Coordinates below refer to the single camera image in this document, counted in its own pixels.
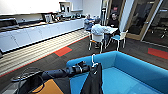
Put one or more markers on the wood framed glass door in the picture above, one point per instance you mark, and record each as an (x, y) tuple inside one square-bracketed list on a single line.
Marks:
[(115, 8), (150, 20)]

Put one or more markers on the blue sofa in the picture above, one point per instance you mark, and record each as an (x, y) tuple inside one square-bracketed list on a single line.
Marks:
[(133, 73)]

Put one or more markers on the black microwave oven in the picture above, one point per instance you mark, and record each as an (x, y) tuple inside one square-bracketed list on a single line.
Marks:
[(7, 22)]

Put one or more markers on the white dining table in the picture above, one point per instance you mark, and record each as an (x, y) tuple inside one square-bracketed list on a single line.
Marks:
[(111, 30)]

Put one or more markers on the white upper kitchen cabinets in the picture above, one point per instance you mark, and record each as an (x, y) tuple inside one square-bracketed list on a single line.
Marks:
[(33, 6)]

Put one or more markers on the white chair blue seat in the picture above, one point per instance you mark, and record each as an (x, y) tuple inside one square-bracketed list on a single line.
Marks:
[(119, 37)]

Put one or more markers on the black t-shirt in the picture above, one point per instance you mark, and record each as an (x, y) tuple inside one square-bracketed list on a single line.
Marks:
[(92, 81)]

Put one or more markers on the white kitchen cabinets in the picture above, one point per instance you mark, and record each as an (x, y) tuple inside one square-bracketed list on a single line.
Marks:
[(36, 33), (33, 6)]

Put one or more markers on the white lower kitchen cabinets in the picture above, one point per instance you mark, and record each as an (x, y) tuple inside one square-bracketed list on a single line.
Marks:
[(36, 33)]

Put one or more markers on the wall mounted appliance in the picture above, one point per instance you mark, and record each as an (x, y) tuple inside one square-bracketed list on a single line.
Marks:
[(65, 7)]

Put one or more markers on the black coffee machine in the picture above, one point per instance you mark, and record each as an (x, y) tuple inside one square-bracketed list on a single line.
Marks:
[(49, 18)]

